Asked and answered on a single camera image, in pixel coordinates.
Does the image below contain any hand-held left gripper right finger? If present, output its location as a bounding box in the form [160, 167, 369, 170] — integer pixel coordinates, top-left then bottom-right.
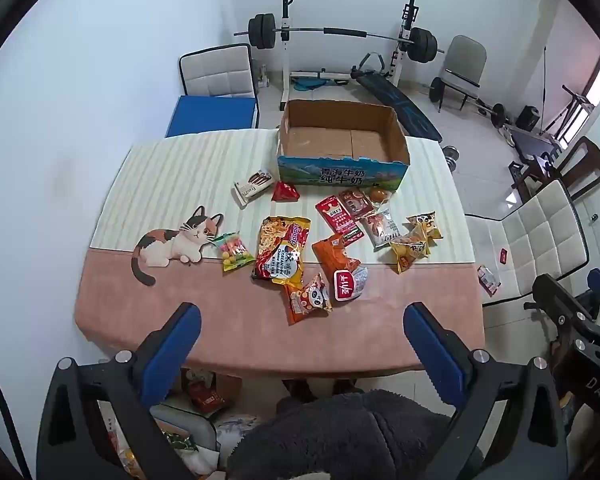
[403, 301, 569, 480]

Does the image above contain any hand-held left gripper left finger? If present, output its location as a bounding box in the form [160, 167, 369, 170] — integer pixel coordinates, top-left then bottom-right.
[36, 301, 203, 480]

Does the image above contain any blue printed cardboard box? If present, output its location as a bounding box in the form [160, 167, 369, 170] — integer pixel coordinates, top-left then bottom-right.
[276, 99, 412, 192]

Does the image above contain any white quilted chair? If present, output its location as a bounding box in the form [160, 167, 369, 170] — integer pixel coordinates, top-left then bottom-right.
[464, 179, 590, 308]

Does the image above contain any red white snack packet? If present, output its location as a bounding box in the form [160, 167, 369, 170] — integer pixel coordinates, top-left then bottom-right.
[476, 265, 502, 297]

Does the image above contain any yellow cartoon snack packet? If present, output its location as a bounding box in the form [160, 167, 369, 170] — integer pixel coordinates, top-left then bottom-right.
[390, 230, 431, 274]
[406, 211, 443, 241]

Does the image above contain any green candy bag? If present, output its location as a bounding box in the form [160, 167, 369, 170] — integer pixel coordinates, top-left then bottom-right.
[211, 231, 256, 273]

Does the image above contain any clear packet with red label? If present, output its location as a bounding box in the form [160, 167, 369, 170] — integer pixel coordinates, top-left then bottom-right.
[332, 266, 370, 303]

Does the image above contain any dark wooden chair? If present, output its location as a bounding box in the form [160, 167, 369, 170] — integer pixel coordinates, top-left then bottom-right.
[510, 135, 600, 201]

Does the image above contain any white red meat packet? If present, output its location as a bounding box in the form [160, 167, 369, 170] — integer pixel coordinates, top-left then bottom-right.
[361, 208, 406, 251]

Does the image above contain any person's grey fleece clothing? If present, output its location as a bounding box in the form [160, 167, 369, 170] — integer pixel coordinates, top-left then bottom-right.
[227, 389, 481, 480]

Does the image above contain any orange panda snack packet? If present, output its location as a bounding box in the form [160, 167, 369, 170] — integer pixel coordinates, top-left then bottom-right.
[282, 273, 333, 326]

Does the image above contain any large noodle snack bag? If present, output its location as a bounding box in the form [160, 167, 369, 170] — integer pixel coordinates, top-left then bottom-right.
[251, 216, 313, 288]

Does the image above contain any black desk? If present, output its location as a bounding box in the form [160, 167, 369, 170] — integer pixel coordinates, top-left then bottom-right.
[510, 127, 561, 161]

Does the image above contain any dark red snack packet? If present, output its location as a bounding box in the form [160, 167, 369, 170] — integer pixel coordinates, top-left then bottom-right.
[339, 188, 377, 220]

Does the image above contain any red flat snack packet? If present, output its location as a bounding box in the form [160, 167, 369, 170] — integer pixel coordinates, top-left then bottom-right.
[315, 195, 363, 247]

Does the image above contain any cat print tablecloth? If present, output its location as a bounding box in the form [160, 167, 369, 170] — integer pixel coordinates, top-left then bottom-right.
[74, 127, 486, 376]

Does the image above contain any white brown wafer packet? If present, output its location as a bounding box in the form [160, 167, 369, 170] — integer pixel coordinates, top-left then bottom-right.
[232, 169, 275, 207]

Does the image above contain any black speaker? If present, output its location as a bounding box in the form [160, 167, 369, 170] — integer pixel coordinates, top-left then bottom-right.
[515, 105, 541, 133]

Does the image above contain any red triangular snack packet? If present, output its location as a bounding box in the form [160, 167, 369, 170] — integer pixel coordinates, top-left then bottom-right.
[271, 181, 301, 203]

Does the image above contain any blue padded mat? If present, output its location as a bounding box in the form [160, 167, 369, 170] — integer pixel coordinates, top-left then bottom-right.
[165, 95, 260, 138]

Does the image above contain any black weight bench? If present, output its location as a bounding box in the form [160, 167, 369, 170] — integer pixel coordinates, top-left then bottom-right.
[352, 72, 443, 141]

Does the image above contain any small floor barbell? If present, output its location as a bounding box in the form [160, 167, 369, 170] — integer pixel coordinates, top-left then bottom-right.
[428, 77, 506, 128]

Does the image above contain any grey folding chair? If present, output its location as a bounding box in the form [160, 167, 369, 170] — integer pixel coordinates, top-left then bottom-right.
[439, 35, 488, 111]

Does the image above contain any white padded chair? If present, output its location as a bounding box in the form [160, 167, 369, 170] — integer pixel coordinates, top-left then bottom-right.
[178, 43, 259, 101]

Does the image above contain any blue twist board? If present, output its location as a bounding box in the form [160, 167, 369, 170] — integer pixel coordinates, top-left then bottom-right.
[289, 72, 351, 92]

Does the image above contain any white squat rack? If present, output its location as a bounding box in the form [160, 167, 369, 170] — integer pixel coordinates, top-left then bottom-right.
[277, 0, 421, 111]

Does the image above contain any barbell with black plates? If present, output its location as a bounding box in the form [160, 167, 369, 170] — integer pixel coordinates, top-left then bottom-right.
[234, 14, 446, 65]

